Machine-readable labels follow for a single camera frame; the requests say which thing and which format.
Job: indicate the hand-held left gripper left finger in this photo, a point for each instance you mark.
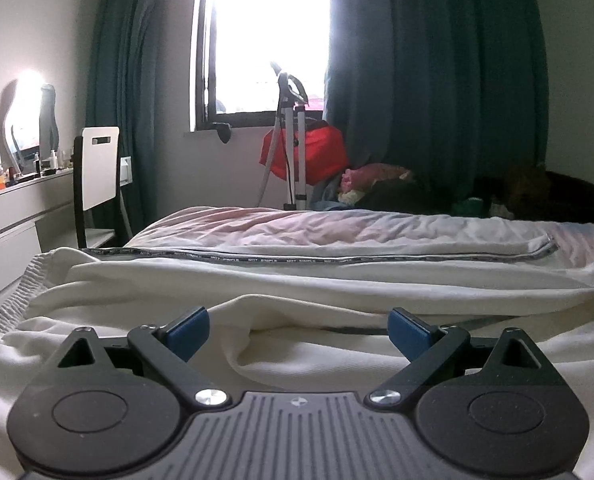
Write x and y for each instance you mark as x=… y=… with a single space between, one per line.
x=189 y=332

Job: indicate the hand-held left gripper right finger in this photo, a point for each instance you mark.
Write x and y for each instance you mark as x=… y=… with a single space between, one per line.
x=407 y=332

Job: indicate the pile of dark clothes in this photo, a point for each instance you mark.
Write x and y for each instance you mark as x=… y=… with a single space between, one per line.
x=552 y=195

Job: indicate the green cloth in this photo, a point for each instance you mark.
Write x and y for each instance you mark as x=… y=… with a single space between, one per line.
x=467 y=207

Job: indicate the blue cloth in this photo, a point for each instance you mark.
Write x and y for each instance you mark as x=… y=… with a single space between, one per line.
x=327 y=197

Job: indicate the pink cloth pile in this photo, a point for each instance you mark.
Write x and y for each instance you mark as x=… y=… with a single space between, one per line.
x=372 y=172

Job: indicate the white black chair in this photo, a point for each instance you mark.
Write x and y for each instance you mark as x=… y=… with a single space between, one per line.
x=99 y=170

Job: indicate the red bag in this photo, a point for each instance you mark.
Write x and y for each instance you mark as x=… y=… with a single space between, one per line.
x=322 y=155

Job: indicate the silver tripod stand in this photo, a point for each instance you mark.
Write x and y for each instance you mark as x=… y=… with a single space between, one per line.
x=301 y=150

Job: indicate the white dressing table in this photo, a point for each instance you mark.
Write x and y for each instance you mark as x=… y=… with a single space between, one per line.
x=17 y=210

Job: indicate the row of cosmetic bottles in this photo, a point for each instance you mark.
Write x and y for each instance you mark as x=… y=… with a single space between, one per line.
x=47 y=162

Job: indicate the narrow teal curtain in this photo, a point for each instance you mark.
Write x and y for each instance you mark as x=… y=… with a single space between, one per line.
x=127 y=85

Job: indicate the wavy lit mirror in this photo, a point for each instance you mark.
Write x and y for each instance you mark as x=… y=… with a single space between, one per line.
x=48 y=115

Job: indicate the wide teal curtain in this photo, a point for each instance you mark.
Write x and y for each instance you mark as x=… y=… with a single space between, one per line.
x=427 y=60

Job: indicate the black framed window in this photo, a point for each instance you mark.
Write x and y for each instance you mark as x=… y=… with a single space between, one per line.
x=267 y=35

